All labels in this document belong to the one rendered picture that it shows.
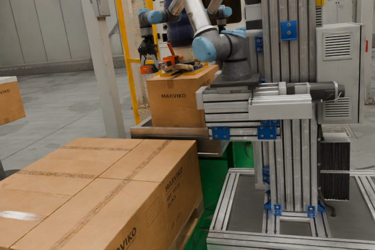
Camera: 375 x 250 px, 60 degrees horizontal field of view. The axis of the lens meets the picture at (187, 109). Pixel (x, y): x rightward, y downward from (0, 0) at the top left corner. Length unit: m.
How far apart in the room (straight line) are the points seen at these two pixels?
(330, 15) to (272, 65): 9.02
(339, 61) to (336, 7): 9.06
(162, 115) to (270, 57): 1.04
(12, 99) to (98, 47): 0.93
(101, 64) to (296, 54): 2.13
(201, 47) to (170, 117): 1.05
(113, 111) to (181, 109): 1.20
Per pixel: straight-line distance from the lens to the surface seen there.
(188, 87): 2.29
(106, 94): 3.39
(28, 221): 1.70
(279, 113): 1.44
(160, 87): 2.37
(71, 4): 13.13
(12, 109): 3.44
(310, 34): 1.70
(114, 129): 3.47
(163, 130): 2.36
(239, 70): 1.54
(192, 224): 2.30
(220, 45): 1.46
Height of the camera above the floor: 1.33
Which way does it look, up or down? 15 degrees down
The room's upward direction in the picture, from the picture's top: 7 degrees counter-clockwise
